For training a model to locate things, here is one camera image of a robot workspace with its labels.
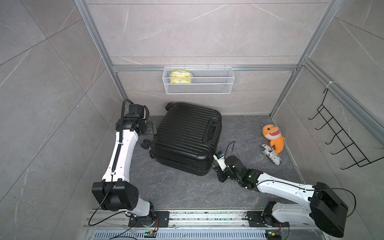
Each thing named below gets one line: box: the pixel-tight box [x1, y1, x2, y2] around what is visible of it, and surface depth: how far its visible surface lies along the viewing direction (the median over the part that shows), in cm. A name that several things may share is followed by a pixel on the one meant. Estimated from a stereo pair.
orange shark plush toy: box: [262, 123, 285, 155], surface depth 102 cm
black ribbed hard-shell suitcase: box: [141, 102, 223, 176], surface depth 81 cm
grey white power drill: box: [260, 143, 283, 166], surface depth 97 cm
